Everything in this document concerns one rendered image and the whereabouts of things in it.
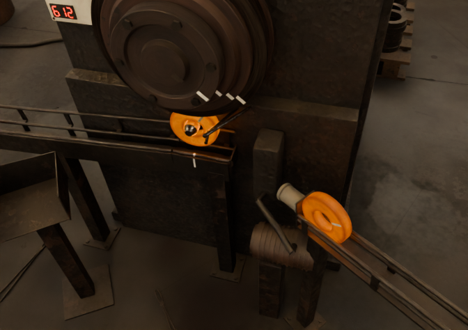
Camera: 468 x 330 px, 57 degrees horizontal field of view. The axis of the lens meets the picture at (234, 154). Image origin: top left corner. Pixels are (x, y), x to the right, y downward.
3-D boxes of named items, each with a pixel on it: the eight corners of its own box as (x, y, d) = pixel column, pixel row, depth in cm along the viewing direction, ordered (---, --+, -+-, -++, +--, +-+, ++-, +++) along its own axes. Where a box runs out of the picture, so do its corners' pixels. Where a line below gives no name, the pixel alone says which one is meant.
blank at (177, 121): (206, 147, 142) (203, 154, 140) (166, 120, 139) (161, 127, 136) (229, 122, 130) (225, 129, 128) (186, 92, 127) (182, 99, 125)
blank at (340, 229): (320, 232, 130) (313, 238, 128) (302, 188, 125) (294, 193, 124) (360, 243, 116) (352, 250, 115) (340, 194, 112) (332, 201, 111)
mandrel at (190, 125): (206, 105, 143) (197, 96, 141) (215, 100, 140) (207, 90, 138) (188, 140, 132) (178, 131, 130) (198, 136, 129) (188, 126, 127)
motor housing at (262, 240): (258, 287, 182) (258, 211, 144) (310, 299, 177) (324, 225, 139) (250, 316, 174) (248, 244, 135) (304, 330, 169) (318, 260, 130)
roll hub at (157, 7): (152, -27, 93) (248, 59, 101) (101, 48, 112) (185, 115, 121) (141, -15, 89) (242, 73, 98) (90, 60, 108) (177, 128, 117)
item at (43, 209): (49, 281, 188) (-31, 172, 136) (110, 262, 193) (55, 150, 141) (51, 325, 174) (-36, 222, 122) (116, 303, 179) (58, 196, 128)
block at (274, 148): (260, 175, 151) (260, 124, 134) (283, 179, 150) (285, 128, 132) (253, 198, 144) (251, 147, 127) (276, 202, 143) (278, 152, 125)
